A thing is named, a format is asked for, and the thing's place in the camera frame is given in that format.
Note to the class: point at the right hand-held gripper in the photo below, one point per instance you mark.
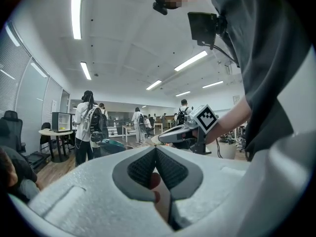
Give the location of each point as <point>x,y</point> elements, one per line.
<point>206,117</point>

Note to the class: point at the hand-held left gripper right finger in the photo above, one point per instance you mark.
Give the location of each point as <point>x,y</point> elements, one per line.
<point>209,186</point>

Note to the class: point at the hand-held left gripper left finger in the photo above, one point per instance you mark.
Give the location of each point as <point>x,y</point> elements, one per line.
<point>86,194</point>

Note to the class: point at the person's right forearm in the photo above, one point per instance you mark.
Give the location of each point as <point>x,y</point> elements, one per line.
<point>229,122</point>

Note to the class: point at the person's right hand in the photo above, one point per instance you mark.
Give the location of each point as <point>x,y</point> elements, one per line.
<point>197,135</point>

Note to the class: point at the white round bin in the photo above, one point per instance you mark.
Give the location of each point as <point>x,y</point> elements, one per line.
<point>227,150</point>

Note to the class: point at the white table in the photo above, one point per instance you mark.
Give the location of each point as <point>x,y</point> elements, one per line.
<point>128,127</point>

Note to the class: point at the long ceiling light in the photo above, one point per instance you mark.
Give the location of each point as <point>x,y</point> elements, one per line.
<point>85,70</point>
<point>183,93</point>
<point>191,60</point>
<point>153,85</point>
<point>77,11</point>
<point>212,84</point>

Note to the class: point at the black folded trolley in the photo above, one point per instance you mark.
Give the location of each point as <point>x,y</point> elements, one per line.
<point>37,158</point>

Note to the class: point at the small round table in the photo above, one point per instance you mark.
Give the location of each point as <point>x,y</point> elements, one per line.
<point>55,132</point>

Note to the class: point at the black mini fridge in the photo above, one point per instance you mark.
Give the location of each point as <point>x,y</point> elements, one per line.
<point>61,121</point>

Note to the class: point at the black mesh office chair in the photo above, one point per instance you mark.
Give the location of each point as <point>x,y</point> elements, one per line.
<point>11,130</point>

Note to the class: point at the black chest monitor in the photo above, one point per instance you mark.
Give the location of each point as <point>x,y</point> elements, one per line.
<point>202,26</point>

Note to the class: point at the person's dark clothing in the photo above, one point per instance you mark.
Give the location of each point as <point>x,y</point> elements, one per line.
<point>259,46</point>

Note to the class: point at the small wall picture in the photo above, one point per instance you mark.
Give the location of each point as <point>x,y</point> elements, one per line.
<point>236,100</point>

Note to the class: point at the white wall notice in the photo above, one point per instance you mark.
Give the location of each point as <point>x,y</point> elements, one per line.
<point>53,106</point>

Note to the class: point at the black head camera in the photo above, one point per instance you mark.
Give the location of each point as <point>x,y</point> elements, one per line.
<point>160,8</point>

